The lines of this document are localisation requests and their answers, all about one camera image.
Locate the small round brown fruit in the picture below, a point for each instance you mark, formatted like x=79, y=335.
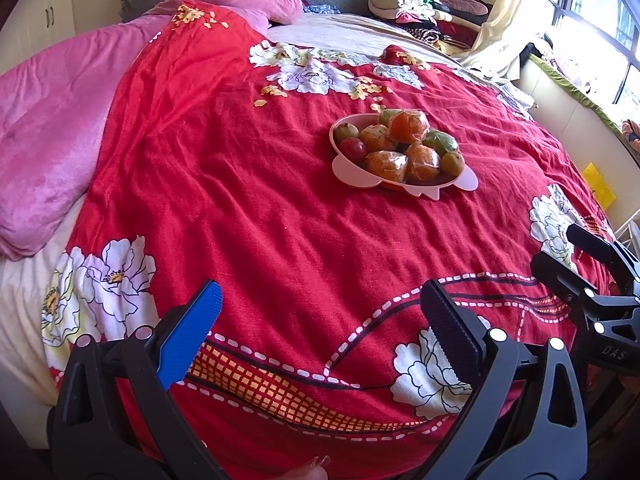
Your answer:
x=452, y=161
x=345, y=131

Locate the pink animal-shaped plate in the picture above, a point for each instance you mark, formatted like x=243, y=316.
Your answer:
x=430, y=191

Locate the white crumpled cloth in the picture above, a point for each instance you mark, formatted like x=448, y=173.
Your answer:
x=505, y=90

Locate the red tomato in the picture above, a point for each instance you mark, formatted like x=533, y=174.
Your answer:
x=352, y=148

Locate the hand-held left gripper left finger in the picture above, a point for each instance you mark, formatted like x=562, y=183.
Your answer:
x=192, y=330

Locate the white wardrobe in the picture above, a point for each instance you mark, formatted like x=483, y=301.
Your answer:
x=50, y=15

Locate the person's left hand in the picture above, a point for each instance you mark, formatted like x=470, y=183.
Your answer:
x=310, y=472

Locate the blue patterned cloth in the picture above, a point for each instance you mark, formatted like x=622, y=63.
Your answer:
x=322, y=9

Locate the pink fleece blanket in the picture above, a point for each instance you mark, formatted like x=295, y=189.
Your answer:
x=50, y=135

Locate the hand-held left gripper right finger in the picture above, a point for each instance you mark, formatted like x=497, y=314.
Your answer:
x=452, y=335

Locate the green-edged cream pad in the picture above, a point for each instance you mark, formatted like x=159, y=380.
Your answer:
x=560, y=105

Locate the white mattress sheet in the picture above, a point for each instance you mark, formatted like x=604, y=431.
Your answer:
x=20, y=320

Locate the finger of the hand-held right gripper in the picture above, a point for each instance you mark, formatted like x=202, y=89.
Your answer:
x=600, y=247
x=560, y=275

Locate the red floral blanket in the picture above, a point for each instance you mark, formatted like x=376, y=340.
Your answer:
x=250, y=185

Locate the window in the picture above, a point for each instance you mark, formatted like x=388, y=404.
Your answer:
x=600, y=10

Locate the pile of folded clothes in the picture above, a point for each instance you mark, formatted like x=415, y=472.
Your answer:
x=415, y=10

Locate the yellow flat item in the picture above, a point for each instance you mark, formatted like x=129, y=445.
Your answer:
x=597, y=185

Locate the beige bed sheet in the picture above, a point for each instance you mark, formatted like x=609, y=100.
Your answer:
x=340, y=32

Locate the pale pink pillow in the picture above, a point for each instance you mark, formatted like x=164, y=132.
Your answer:
x=255, y=17

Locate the plastic-wrapped orange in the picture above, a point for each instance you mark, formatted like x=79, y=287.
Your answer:
x=377, y=137
x=409, y=125
x=422, y=162
x=387, y=165

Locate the pink floral cloth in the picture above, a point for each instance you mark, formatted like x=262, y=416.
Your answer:
x=550, y=60

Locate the cream curtain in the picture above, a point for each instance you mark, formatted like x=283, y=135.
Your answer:
x=505, y=25

